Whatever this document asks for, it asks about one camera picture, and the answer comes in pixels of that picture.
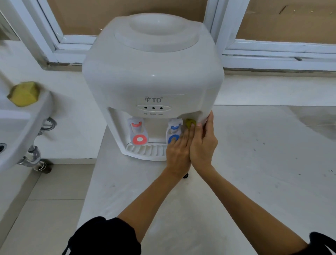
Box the white water dispenser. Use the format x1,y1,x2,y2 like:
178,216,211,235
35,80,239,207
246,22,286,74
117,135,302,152
82,12,225,161

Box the person's left hand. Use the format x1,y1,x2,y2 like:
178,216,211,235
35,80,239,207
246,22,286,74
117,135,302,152
165,123,195,180

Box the white drip tray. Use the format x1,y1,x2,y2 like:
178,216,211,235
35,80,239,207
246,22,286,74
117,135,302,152
125,142,168,161

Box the chrome sink pipes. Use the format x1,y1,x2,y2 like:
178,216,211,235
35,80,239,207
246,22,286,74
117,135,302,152
17,117,57,174

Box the person's left forearm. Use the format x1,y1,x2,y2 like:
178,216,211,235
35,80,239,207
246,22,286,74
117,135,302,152
117,168,184,243

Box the person's right hand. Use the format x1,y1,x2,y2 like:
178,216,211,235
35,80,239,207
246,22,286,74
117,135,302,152
189,110,219,175

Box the person's right forearm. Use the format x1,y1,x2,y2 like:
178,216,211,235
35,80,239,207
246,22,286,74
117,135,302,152
195,165,308,255

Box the blue tap lever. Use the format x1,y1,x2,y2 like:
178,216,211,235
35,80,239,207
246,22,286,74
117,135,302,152
166,118,184,145

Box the brown cardboard window cover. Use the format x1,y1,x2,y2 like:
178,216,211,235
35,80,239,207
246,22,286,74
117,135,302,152
47,0,208,36
236,0,336,44

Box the yellow sponge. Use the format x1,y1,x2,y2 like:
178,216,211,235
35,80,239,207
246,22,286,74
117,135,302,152
7,81,41,108

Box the yellow grey cleaning cloth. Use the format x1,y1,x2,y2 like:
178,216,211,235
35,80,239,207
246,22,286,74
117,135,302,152
183,118,197,179

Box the white window frame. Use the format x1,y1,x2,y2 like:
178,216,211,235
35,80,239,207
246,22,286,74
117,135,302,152
0,0,336,72

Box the white ceramic sink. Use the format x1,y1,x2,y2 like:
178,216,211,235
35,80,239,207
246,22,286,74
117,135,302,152
0,71,54,173

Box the red tap lever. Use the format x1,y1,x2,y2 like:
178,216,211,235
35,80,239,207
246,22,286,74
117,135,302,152
127,117,149,146

